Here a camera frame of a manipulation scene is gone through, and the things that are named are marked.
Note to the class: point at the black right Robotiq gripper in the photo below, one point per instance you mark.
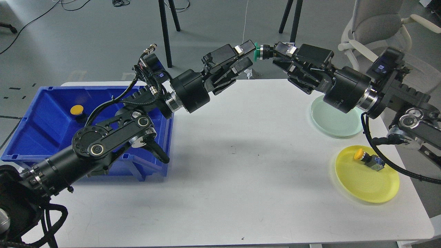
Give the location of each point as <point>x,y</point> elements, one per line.
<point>310,69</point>

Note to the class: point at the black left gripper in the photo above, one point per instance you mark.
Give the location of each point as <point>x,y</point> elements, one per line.
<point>226,62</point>

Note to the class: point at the green push button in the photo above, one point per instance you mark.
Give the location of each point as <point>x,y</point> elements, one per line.
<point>263,52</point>

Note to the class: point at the yellow push button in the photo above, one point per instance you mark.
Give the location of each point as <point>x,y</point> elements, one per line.
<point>79,113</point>
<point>373,161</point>

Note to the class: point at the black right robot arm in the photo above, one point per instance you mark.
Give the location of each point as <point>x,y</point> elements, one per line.
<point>416,121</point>

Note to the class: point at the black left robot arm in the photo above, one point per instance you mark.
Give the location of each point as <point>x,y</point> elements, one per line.
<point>29,220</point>

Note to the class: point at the pale green plate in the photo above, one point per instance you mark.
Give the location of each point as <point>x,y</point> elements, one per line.
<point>333,122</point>

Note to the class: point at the yellow plate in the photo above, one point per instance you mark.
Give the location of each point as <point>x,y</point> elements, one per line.
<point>363,183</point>

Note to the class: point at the grey office chair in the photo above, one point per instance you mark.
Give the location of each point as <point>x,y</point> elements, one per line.
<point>376,25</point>

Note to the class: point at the blue plastic bin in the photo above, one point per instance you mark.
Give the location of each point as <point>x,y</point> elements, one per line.
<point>48,127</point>

